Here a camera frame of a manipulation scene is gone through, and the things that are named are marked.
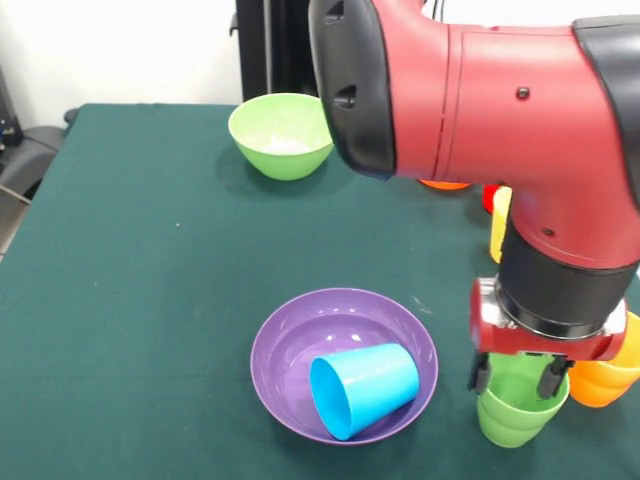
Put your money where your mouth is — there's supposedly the blue plastic cup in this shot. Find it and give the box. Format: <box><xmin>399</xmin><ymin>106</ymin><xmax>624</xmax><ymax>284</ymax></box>
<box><xmin>308</xmin><ymin>342</ymin><xmax>420</xmax><ymax>442</ymax></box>

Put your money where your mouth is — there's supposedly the yellow plastic cup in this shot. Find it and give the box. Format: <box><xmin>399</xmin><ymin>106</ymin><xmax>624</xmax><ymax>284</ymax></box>
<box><xmin>489</xmin><ymin>186</ymin><xmax>514</xmax><ymax>265</ymax></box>

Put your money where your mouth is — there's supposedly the grey pedestal foot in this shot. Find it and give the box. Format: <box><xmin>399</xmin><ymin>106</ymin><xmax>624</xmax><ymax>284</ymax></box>
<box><xmin>0</xmin><ymin>125</ymin><xmax>66</xmax><ymax>201</ymax></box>

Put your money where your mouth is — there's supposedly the orange plastic cup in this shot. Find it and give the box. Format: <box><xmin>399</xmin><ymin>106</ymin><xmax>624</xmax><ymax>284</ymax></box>
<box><xmin>568</xmin><ymin>309</ymin><xmax>640</xmax><ymax>409</ymax></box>

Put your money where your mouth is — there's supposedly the dark green tablecloth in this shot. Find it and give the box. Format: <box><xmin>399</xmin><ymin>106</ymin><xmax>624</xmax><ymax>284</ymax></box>
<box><xmin>0</xmin><ymin>103</ymin><xmax>640</xmax><ymax>480</ymax></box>

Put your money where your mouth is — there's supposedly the green plastic cup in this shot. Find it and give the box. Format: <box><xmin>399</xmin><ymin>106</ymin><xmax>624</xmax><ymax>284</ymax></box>
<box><xmin>476</xmin><ymin>352</ymin><xmax>571</xmax><ymax>449</ymax></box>

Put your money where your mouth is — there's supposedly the orange-red plastic bowl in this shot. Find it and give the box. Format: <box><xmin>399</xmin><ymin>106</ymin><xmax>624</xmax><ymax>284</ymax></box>
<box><xmin>418</xmin><ymin>178</ymin><xmax>474</xmax><ymax>192</ymax></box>

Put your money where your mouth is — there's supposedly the shallow purple plastic bowl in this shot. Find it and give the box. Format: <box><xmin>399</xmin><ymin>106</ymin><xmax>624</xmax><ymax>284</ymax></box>
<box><xmin>249</xmin><ymin>288</ymin><xmax>440</xmax><ymax>446</ymax></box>

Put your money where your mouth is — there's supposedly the green plastic bowl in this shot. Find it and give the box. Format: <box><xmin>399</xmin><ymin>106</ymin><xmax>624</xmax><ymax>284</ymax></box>
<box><xmin>228</xmin><ymin>93</ymin><xmax>335</xmax><ymax>181</ymax></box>

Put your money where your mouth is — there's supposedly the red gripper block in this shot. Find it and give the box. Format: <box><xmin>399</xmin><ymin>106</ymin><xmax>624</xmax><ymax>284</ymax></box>
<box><xmin>467</xmin><ymin>277</ymin><xmax>629</xmax><ymax>401</ymax></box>

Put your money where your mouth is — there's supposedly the red plastic cup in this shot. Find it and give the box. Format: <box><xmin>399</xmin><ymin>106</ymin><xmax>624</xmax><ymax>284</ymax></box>
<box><xmin>482</xmin><ymin>183</ymin><xmax>502</xmax><ymax>214</ymax></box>

